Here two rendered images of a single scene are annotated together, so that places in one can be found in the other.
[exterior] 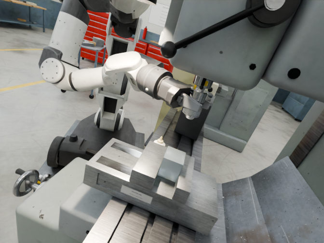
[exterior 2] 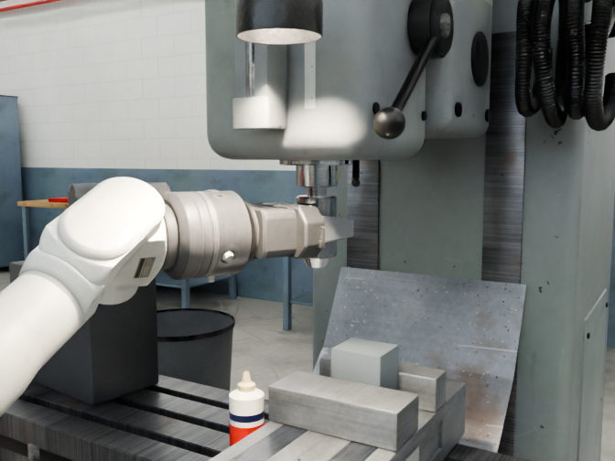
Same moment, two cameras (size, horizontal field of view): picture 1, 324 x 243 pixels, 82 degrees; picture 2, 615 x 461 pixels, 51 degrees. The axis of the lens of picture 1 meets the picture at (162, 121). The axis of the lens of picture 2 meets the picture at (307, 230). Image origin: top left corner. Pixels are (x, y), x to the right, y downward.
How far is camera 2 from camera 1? 64 cm
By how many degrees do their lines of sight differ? 65
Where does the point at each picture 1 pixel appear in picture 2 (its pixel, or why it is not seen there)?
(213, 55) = not seen: hidden behind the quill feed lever
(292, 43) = (447, 72)
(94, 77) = (52, 321)
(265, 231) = (453, 372)
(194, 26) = (378, 74)
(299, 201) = (438, 300)
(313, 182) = (423, 265)
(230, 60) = (409, 115)
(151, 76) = (231, 217)
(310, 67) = (461, 98)
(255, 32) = not seen: hidden behind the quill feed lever
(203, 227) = (460, 423)
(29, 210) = not seen: outside the picture
